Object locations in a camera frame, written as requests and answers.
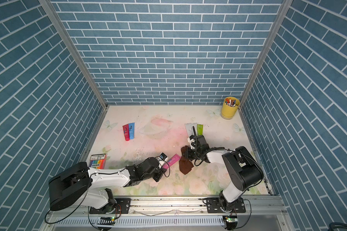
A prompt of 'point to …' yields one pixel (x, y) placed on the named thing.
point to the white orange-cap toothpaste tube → (195, 124)
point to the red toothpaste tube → (126, 129)
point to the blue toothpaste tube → (131, 129)
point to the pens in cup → (230, 102)
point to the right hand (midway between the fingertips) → (184, 155)
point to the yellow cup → (228, 112)
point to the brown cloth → (185, 164)
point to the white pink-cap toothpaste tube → (189, 128)
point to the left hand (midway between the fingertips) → (167, 171)
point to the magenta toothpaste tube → (171, 161)
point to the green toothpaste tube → (200, 129)
